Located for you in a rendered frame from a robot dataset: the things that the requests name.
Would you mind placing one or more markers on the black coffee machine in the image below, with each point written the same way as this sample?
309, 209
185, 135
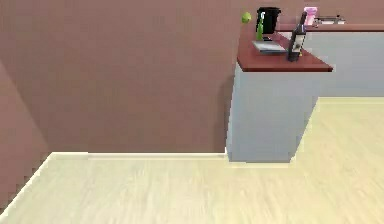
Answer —
270, 19

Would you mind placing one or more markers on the dark wine bottle white label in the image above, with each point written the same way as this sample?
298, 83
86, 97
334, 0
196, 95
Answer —
297, 40

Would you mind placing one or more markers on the grey metal sink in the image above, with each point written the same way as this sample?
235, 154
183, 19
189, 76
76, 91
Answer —
329, 20

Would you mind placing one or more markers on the grey kitchen counter red top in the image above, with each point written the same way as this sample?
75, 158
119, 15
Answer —
270, 113

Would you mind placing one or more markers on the green bottle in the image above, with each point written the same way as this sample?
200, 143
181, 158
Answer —
259, 30

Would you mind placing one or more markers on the green apple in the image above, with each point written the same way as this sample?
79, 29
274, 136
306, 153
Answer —
246, 17

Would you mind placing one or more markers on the grey flat tray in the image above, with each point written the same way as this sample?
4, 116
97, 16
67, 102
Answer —
269, 46

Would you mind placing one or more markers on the pink soap bottle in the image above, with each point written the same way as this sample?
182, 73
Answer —
310, 16

